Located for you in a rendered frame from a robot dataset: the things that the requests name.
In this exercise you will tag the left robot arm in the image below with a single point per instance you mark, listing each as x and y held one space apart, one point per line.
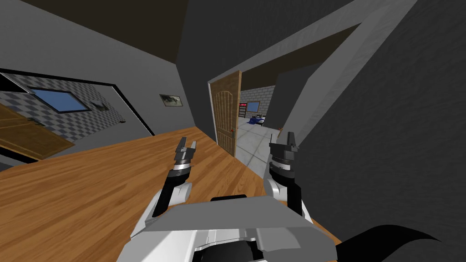
171 189

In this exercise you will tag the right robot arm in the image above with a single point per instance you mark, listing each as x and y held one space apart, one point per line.
287 185

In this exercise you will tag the large black framed window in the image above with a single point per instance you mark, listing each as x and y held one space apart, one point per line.
60 100

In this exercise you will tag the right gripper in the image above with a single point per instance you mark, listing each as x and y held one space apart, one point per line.
283 152

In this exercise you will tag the flat panel wooden door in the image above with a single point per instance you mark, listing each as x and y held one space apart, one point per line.
25 136

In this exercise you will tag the red shelf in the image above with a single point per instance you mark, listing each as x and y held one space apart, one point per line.
242 110

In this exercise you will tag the arched panel wooden door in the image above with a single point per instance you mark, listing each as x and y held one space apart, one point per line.
225 112

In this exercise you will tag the dark framed wall picture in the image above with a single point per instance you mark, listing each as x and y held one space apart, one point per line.
171 100

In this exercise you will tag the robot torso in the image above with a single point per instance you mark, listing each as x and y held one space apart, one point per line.
225 222

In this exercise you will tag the blue bed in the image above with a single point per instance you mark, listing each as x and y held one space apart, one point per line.
256 119

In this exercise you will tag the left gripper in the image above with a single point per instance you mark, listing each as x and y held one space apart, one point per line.
183 156

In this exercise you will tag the small blue window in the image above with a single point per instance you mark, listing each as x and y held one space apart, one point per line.
253 107

